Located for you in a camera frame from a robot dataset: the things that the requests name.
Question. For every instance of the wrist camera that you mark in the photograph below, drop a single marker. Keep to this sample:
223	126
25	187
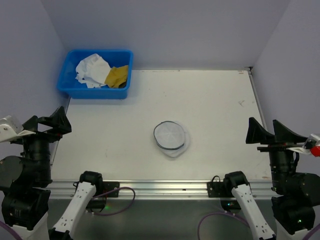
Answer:
11	129
310	147

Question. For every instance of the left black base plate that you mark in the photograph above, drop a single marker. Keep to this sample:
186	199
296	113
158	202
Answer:
111	185

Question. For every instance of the aluminium mounting rail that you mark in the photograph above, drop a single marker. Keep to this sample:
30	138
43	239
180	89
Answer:
164	189

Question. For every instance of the blue plastic bin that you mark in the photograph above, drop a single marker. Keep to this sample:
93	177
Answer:
67	82

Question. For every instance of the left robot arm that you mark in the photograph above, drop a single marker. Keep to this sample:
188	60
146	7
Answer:
24	179

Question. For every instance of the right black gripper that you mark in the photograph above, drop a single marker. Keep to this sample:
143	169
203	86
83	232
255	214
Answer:
279	146

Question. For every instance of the white bra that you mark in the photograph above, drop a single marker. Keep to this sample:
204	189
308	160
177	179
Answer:
92	71

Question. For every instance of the yellow bra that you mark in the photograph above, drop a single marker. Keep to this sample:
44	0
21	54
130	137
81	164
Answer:
117	77

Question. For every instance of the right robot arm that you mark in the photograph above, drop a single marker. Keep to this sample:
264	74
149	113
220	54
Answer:
298	192

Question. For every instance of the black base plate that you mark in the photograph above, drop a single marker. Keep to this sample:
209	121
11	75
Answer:
217	189
111	185

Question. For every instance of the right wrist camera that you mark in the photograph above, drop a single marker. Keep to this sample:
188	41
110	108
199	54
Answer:
310	147

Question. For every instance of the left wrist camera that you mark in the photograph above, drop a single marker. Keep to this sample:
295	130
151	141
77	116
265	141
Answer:
11	129

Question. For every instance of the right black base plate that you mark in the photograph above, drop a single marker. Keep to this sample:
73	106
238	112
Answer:
217	189

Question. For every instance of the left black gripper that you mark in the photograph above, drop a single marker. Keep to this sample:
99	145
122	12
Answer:
38	135

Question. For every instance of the white mesh laundry bag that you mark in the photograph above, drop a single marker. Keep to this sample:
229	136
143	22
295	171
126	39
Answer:
172	138

